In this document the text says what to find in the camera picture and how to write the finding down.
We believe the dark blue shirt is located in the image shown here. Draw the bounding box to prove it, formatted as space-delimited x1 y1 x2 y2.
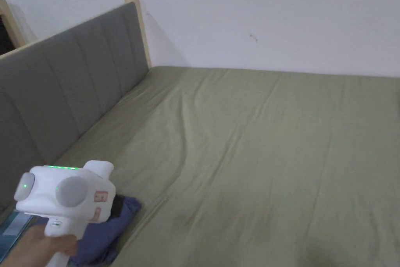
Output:
36 195 142 267

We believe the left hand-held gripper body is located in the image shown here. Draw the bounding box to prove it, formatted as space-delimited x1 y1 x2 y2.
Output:
14 160 125 267

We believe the grey padded headboard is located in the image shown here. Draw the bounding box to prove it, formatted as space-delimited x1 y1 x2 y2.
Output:
0 1 149 217

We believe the bed with pale green sheet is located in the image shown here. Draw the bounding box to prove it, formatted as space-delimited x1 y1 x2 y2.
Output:
53 65 400 267

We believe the person's left hand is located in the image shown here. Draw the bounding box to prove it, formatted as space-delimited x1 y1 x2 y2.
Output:
12 225 79 267

